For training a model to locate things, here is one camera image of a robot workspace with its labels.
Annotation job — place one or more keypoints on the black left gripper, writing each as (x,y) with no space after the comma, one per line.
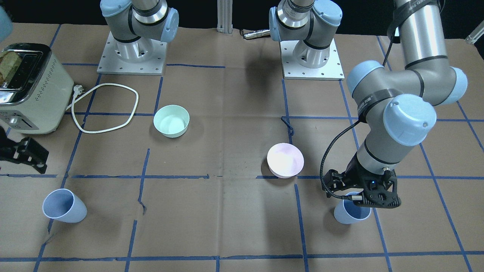
(353,174)

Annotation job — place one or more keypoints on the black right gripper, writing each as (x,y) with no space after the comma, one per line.
(23,152)

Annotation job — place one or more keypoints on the blue cup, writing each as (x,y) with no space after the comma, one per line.
(63,205)
(346,212)

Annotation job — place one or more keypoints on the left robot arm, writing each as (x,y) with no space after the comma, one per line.
(398,106)

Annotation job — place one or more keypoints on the white power plug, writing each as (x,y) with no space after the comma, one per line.
(77,90)

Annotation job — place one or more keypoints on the pink bowl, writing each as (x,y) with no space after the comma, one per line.
(285,160)

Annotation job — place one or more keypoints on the mint green bowl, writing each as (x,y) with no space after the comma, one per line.
(171,121)

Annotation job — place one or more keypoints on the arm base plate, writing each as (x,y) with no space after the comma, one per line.
(304,63)
(142,57)

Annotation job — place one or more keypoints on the aluminium frame post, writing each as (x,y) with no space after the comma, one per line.
(224,16)

